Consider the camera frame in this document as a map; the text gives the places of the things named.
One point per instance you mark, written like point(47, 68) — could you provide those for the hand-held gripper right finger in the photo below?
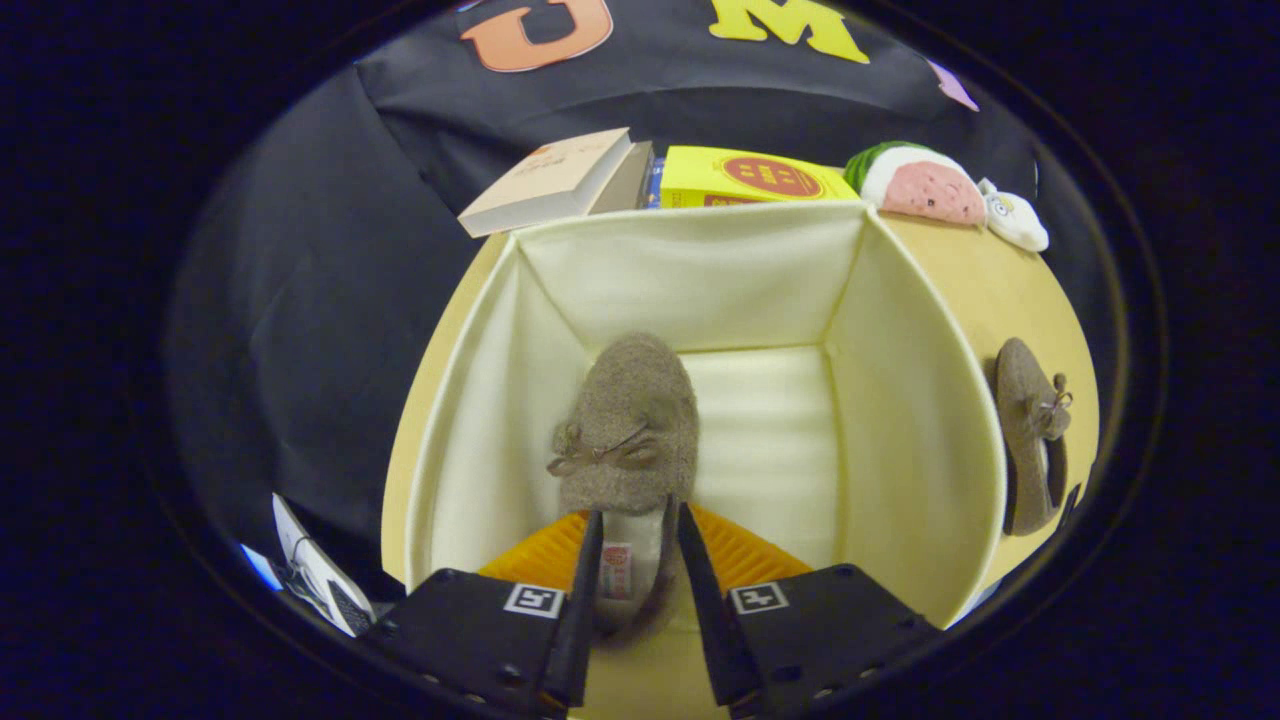
point(715, 640)

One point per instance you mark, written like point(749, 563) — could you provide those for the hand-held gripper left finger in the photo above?
point(580, 640)

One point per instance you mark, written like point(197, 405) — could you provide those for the brown fuzzy slipper shoe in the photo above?
point(1020, 400)
point(630, 400)

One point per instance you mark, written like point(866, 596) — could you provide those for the cream fabric storage box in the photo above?
point(690, 280)

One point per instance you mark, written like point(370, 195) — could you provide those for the white flat object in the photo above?
point(320, 575)

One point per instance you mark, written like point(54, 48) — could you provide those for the black backdrop cloth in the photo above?
point(300, 300)

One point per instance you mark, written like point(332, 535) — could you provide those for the blue book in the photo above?
point(654, 185)

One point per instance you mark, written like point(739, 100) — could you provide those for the yellow book red label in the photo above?
point(700, 175)

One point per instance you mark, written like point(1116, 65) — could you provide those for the watermelon slice plush toy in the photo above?
point(930, 190)

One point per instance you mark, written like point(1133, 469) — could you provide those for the white plush toy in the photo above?
point(1015, 220)

